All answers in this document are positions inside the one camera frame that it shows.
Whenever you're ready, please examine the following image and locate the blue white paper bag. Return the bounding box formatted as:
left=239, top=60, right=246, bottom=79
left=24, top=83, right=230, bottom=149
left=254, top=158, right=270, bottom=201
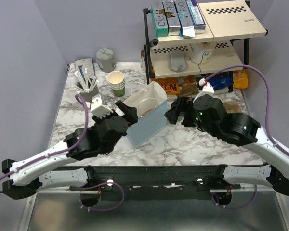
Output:
left=124, top=81, right=167, bottom=148

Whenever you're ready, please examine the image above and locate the green paper coffee cup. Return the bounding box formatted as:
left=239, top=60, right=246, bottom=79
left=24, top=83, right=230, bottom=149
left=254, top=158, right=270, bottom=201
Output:
left=177, top=115, right=184, bottom=122

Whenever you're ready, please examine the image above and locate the black plastic cup lid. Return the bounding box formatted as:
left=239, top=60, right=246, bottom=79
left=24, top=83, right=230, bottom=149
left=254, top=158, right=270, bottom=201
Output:
left=171, top=99, right=181, bottom=110

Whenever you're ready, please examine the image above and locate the brown pulp cup carrier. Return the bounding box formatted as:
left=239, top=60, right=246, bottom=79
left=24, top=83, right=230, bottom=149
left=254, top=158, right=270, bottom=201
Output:
left=140, top=108, right=153, bottom=118

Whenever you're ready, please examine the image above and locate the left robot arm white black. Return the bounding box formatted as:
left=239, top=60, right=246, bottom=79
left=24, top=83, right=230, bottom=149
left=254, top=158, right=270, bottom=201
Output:
left=2, top=100, right=138, bottom=200

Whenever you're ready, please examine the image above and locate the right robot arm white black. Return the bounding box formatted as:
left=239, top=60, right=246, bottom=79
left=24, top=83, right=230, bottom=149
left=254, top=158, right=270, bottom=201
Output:
left=164, top=94, right=289, bottom=196

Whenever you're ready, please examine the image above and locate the orange kettle chips bag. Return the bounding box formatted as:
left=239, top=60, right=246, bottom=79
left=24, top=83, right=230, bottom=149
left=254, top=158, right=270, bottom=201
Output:
left=151, top=77, right=181, bottom=95

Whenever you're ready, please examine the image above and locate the olive brown snack bag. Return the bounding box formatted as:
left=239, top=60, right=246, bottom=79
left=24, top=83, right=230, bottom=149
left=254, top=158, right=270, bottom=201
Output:
left=177, top=75, right=201, bottom=97

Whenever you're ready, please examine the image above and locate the blue doritos bag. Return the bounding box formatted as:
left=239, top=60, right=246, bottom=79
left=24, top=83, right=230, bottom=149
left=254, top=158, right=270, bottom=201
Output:
left=208, top=72, right=234, bottom=91

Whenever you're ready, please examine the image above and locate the stack of green paper cups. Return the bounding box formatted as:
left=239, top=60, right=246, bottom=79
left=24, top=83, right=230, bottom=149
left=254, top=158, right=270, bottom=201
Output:
left=107, top=71, right=126, bottom=98

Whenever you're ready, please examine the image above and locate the yellow snack bag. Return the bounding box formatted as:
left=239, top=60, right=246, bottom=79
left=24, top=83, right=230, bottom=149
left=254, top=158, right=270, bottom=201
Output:
left=233, top=69, right=249, bottom=90

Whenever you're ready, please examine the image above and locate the grey straw holder cup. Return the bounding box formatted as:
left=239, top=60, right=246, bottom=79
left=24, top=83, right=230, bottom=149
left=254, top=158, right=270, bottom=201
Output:
left=74, top=68, right=100, bottom=102

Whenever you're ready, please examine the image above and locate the grey sponge pouch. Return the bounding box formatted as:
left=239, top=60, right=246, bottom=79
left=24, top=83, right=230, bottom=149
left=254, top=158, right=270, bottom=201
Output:
left=169, top=50, right=188, bottom=72

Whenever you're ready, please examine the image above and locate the grey marbled canister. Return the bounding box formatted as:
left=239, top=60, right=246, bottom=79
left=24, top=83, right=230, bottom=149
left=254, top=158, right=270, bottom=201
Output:
left=96, top=48, right=116, bottom=73

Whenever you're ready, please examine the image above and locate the toilet paper roll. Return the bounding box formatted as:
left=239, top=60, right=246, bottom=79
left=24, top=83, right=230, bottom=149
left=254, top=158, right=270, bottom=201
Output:
left=190, top=42, right=216, bottom=65

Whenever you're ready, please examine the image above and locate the blue razor in package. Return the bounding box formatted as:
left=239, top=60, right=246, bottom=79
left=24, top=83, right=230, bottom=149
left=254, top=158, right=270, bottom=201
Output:
left=75, top=58, right=95, bottom=79

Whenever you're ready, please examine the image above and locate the silver blue toothpaste box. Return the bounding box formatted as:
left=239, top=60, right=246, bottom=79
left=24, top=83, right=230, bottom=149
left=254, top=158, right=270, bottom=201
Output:
left=174, top=0, right=195, bottom=38

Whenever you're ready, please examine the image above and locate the black and cream shelf rack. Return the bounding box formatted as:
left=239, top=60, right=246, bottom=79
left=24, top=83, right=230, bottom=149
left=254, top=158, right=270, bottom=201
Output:
left=144, top=0, right=267, bottom=81

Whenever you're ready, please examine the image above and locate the blue white toothpaste box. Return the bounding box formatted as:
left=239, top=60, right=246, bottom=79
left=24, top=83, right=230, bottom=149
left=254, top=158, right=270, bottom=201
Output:
left=186, top=0, right=206, bottom=34

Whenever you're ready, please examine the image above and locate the teal toothpaste box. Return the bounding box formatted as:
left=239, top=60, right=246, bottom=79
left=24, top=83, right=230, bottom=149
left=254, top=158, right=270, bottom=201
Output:
left=151, top=1, right=169, bottom=37

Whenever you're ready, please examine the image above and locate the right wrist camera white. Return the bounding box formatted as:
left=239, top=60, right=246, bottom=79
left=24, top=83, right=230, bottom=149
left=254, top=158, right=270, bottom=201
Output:
left=194, top=78, right=215, bottom=100

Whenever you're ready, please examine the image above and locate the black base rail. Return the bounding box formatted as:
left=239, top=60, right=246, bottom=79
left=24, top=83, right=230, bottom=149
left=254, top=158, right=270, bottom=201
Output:
left=84, top=165, right=231, bottom=201

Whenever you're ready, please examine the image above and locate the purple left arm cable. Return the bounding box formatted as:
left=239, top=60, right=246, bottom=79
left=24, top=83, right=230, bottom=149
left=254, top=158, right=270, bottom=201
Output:
left=0, top=94, right=125, bottom=212

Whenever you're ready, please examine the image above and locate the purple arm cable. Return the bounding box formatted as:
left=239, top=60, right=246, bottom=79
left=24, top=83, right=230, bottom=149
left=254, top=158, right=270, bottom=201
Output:
left=0, top=94, right=125, bottom=212
left=202, top=64, right=289, bottom=210

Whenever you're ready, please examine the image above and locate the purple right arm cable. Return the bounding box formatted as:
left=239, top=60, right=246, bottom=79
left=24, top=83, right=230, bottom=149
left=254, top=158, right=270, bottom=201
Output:
left=202, top=64, right=289, bottom=210

